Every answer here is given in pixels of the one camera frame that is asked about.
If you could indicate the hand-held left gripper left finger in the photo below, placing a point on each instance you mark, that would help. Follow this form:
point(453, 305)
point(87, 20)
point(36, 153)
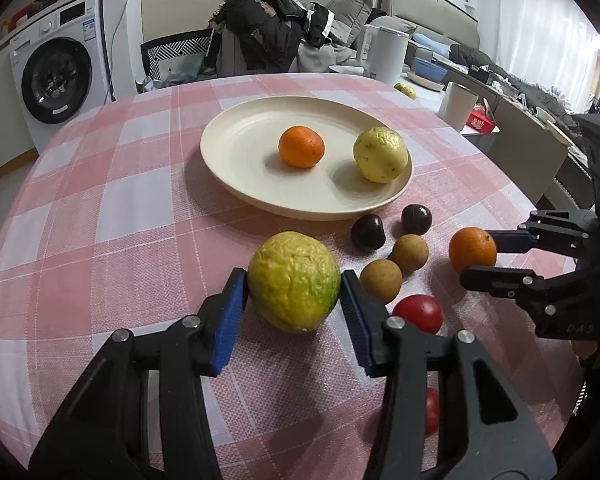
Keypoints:
point(230, 320)

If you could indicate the red tomato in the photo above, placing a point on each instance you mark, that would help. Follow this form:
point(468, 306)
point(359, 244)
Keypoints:
point(431, 412)
point(417, 314)

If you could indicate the white electric kettle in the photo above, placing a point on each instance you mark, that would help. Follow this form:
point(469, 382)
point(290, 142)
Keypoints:
point(387, 55)

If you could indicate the white shallow dish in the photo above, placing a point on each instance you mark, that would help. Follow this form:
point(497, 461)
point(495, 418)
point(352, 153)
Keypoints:
point(422, 83)

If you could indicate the pile of dark jackets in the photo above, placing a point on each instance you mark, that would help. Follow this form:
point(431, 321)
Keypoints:
point(260, 30)

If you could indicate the cream round plate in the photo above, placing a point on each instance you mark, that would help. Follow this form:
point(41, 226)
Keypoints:
point(250, 160)

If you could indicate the small yellow-green passion fruit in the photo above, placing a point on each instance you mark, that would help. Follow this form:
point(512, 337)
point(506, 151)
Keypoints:
point(380, 155)

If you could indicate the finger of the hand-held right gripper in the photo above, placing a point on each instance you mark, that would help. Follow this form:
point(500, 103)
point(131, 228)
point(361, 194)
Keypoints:
point(510, 241)
point(495, 280)

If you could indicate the white washing machine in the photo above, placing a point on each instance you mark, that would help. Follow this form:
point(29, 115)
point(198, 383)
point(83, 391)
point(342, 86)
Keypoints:
point(55, 85)

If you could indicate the small yellow citrus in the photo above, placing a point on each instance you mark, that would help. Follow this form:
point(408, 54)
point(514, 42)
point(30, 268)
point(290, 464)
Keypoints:
point(409, 92)

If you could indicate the red box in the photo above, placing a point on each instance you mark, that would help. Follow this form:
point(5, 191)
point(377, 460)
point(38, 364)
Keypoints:
point(481, 122)

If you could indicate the white cup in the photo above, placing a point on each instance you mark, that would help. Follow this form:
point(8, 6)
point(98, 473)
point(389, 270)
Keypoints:
point(457, 107)

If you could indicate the small white saucer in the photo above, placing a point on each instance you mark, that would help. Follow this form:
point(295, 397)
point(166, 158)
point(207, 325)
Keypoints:
point(347, 69)

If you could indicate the dark purple passion fruit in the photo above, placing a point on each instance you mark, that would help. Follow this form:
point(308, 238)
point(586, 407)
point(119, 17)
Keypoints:
point(367, 232)
point(416, 218)

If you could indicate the brown longan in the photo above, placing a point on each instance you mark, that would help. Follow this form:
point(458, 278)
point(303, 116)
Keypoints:
point(381, 281)
point(410, 252)

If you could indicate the grey pillow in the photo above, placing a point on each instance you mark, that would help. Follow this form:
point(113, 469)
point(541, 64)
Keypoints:
point(350, 15)

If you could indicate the orange mandarin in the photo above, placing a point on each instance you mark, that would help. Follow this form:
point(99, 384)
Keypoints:
point(301, 146)
point(472, 250)

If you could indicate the person's right hand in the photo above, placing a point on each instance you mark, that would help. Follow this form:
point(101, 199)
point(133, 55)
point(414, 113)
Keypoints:
point(584, 349)

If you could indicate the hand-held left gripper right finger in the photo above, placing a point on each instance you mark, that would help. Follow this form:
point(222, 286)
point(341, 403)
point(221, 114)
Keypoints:
point(355, 320)

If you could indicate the large yellow-green passion fruit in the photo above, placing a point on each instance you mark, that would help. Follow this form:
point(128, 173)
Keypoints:
point(294, 282)

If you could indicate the blue bowl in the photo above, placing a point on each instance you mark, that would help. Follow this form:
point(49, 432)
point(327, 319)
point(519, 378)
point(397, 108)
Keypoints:
point(429, 69)

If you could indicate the beige sofa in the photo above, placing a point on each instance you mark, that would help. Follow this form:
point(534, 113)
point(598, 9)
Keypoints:
point(430, 10)

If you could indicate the grey sweatshirt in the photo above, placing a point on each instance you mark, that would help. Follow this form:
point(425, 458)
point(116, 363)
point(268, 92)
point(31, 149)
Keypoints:
point(325, 57)

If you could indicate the black-white patterned chair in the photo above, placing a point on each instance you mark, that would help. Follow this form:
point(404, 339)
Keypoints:
point(175, 52)

